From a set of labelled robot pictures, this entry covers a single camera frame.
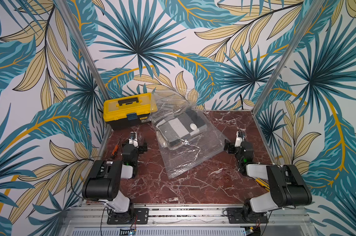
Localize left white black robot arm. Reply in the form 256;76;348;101
81;140;148;225

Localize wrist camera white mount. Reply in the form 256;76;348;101
235;130;245;147
128;132;139;147

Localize aluminium front rail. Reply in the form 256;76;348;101
58;204;317;236

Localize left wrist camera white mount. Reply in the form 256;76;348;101
128;132;139;147

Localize yellow utility knife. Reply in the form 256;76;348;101
255;178;270;191

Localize aluminium corner post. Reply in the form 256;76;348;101
252;0;324;116
55;0;110;100

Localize orange handled screwdriver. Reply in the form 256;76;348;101
111;135;122;158

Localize left aluminium corner post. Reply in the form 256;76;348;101
55;0;110;100

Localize clear plastic vacuum bag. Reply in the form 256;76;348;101
150;92;226;179

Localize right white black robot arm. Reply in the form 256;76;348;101
224;140;312;224

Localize yellow black toolbox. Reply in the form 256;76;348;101
103;93;157;130

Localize grey checkered blanket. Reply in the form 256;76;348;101
155;108;208;149

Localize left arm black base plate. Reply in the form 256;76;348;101
107;208;149;225

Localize right aluminium corner post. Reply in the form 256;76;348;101
252;0;324;116

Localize white vacuum bag valve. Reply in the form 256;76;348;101
190;124;198;130

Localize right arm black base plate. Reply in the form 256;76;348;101
225;207;268;224

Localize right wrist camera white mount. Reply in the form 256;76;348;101
235;130;245;147

